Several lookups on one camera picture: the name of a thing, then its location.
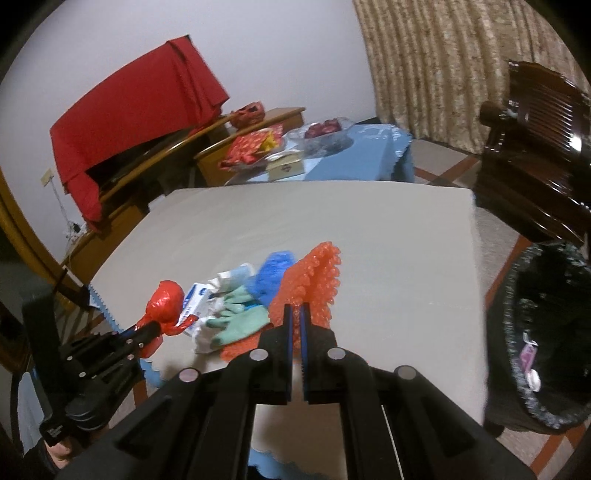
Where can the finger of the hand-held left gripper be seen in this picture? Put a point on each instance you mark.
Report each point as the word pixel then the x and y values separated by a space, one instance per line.
pixel 129 362
pixel 138 334

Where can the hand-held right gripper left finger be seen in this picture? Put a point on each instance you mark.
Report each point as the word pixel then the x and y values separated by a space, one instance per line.
pixel 288 334

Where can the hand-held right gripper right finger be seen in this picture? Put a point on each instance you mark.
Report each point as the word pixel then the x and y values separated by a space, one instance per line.
pixel 304 334

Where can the red plastic bag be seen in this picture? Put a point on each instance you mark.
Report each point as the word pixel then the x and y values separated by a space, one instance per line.
pixel 164 302

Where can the green work glove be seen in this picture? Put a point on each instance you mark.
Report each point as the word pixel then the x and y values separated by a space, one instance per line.
pixel 242 328
pixel 240 297

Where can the orange bubble wrap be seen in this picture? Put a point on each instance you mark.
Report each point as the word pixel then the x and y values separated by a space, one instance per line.
pixel 314 281

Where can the blue and white packet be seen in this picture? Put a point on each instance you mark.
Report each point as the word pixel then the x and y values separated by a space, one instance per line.
pixel 196 300

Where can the white paper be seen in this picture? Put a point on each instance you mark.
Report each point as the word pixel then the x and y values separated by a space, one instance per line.
pixel 233 274

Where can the trash bin with black bag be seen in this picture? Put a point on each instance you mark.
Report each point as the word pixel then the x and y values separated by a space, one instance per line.
pixel 549 337

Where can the person's left hand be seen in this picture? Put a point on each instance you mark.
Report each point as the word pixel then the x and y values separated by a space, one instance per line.
pixel 60 456

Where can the grey tablecloth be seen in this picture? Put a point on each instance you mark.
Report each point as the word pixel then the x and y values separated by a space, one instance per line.
pixel 323 221

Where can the wooden cabinet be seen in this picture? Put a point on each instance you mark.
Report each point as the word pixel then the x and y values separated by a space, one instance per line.
pixel 115 221

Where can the beige box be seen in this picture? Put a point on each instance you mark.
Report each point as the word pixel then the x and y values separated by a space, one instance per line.
pixel 286 168

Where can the black television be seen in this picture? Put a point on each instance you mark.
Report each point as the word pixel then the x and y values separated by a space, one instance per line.
pixel 120 164

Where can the light blue tablecloth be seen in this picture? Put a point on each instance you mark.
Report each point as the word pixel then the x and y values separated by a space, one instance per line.
pixel 364 152

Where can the red patterned packets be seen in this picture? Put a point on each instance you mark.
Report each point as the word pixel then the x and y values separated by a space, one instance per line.
pixel 249 145

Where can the clear bag of red fruit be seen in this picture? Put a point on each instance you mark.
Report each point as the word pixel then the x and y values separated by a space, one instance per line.
pixel 323 131

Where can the red gift bag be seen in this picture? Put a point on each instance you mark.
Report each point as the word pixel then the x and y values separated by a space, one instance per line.
pixel 248 115

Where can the pink wrapper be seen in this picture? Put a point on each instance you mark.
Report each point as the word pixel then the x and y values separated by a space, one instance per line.
pixel 528 356

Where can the red cloth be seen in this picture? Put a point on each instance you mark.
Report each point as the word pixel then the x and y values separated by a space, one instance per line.
pixel 134 101

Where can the dark wooden chair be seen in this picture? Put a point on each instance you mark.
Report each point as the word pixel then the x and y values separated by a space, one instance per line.
pixel 535 152

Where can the beige patterned curtain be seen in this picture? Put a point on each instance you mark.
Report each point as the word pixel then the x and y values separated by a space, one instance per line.
pixel 438 69

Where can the wall outlet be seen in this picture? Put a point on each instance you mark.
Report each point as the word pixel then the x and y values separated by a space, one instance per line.
pixel 47 177

